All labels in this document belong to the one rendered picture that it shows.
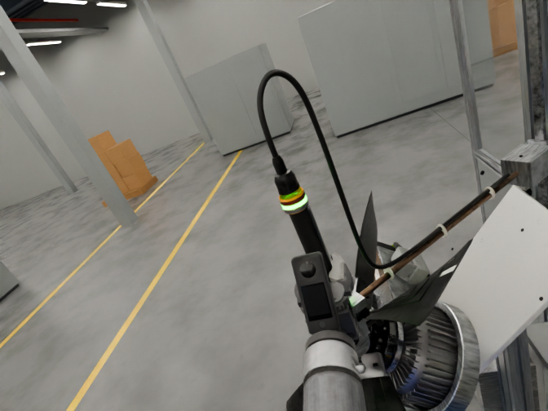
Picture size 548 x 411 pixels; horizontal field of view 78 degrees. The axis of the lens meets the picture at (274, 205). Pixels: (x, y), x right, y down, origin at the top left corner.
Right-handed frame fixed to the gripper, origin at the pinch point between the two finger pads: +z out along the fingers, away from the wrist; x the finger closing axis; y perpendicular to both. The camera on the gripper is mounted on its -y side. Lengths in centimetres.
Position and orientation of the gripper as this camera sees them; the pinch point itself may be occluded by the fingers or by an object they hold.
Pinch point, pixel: (321, 257)
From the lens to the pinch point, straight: 65.3
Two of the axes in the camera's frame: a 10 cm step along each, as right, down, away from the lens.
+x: 9.2, -2.9, -2.6
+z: 1.0, -4.7, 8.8
